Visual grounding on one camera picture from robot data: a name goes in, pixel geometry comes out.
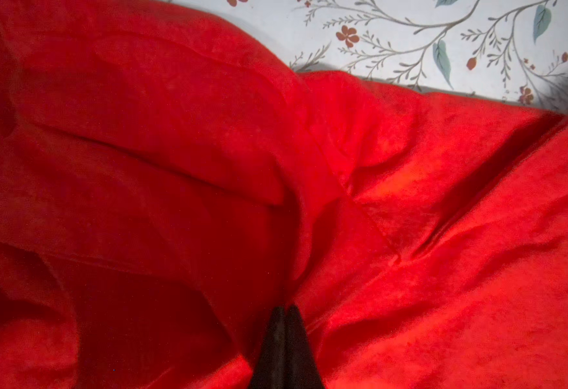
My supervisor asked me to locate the red t shirt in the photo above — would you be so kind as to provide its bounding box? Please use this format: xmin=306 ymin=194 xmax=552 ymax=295
xmin=0 ymin=1 xmax=568 ymax=388

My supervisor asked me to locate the floral table cloth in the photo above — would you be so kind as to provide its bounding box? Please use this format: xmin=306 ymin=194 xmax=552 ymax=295
xmin=0 ymin=0 xmax=568 ymax=116

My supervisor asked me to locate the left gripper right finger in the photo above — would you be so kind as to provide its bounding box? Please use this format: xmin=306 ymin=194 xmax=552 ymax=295
xmin=285 ymin=306 xmax=325 ymax=389

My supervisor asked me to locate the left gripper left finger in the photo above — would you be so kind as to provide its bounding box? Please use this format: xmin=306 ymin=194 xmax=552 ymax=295
xmin=248 ymin=306 xmax=286 ymax=389

